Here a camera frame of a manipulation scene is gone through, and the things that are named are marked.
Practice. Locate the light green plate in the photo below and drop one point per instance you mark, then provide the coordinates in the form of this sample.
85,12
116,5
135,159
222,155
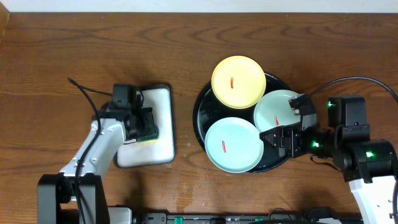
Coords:
273,110
233,145

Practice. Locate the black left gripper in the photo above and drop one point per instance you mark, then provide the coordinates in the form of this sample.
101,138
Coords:
144,123

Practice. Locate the yellow plate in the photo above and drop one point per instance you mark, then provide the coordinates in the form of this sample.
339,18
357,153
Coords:
238,82

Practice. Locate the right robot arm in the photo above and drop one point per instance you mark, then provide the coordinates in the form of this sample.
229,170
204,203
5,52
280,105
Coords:
369,166

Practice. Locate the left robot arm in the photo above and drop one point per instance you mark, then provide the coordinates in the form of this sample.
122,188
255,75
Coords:
76,194

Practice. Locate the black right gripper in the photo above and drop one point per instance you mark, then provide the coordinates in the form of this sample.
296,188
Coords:
285,134

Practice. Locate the black rectangular foam tray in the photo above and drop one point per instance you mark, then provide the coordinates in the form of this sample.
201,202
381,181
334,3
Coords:
160,150

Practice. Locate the green scrubbing sponge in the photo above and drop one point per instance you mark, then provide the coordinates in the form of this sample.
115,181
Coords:
148,129

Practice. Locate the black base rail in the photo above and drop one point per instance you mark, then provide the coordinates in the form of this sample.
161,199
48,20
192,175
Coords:
217,218

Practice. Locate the light green plate front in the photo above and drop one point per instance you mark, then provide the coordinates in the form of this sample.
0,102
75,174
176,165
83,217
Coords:
233,145

